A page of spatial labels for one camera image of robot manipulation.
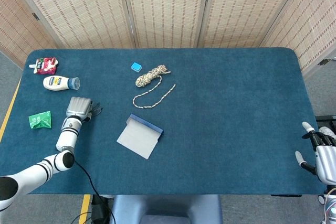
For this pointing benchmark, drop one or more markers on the mayonnaise squeeze bottle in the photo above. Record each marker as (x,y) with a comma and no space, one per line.
(56,83)

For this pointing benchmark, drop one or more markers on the woven folding screen panel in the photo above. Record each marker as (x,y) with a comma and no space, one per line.
(15,32)
(78,11)
(315,24)
(168,11)
(244,11)

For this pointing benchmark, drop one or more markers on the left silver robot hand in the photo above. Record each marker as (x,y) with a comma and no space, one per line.
(78,107)

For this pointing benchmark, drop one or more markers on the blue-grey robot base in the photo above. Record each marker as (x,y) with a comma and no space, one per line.
(168,208)

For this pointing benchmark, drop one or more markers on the black table bracket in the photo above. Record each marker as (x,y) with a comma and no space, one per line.
(286,195)

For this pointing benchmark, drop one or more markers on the blue glasses case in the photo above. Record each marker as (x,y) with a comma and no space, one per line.
(139,140)

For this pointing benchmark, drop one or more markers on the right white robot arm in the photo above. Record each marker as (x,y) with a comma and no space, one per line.
(331,208)

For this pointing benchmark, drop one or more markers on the red snack pouch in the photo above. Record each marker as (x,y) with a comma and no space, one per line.
(46,66)

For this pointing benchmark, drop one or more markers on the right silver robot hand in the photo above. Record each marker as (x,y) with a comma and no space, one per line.
(326,161)

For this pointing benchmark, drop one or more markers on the green snack packet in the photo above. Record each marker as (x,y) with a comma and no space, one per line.
(39,121)

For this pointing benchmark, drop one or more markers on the small light blue cube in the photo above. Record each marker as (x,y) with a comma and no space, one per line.
(136,66)

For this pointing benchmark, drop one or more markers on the yellow floor tape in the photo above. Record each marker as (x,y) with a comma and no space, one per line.
(84,205)

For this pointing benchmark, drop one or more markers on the black equipment base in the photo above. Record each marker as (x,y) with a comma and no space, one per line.
(325,118)

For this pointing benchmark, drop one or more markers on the blue table cloth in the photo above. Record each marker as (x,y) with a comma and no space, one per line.
(223,129)

